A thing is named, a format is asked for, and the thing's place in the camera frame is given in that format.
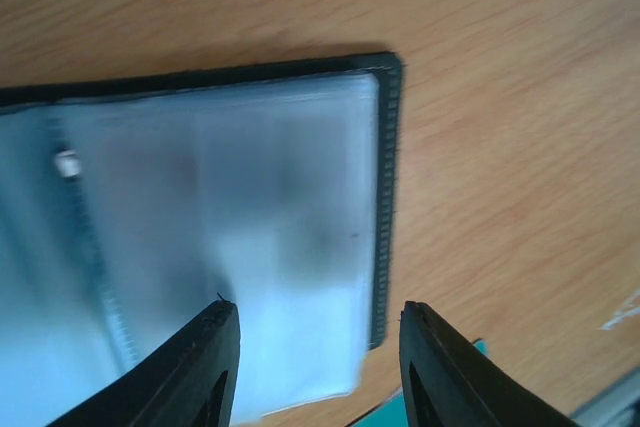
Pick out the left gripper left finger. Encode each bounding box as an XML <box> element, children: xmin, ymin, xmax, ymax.
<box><xmin>51</xmin><ymin>300</ymin><xmax>240</xmax><ymax>426</ymax></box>

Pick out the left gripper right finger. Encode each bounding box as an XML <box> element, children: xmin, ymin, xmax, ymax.
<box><xmin>399</xmin><ymin>301</ymin><xmax>576</xmax><ymax>427</ymax></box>

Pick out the black leather card holder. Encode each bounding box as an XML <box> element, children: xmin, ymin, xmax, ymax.
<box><xmin>1</xmin><ymin>52</ymin><xmax>403</xmax><ymax>426</ymax></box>

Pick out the large teal card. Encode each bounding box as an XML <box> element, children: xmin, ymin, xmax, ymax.
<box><xmin>344</xmin><ymin>336</ymin><xmax>494</xmax><ymax>427</ymax></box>

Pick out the aluminium front rail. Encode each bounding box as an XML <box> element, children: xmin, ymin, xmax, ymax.
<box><xmin>570</xmin><ymin>368</ymin><xmax>640</xmax><ymax>427</ymax></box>

